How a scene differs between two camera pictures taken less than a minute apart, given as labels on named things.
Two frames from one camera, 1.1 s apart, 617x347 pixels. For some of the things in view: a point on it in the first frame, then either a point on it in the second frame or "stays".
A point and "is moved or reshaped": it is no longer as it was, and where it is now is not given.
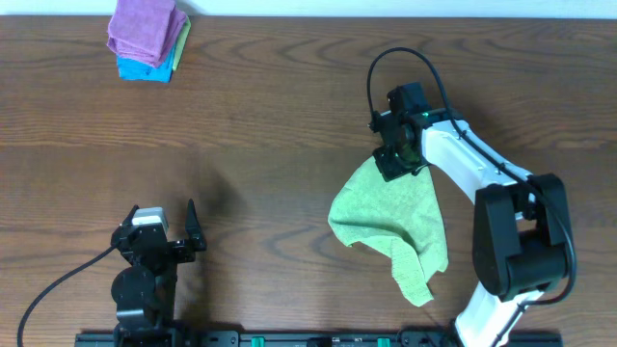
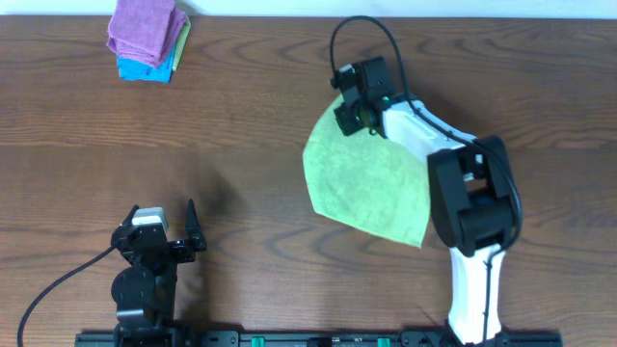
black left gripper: (157, 246) stays
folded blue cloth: (132, 69) stays
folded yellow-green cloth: (182, 43) stays
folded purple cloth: (146, 31) stays
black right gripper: (391, 162) -> (348, 118)
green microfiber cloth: (404, 210) is moved or reshaped
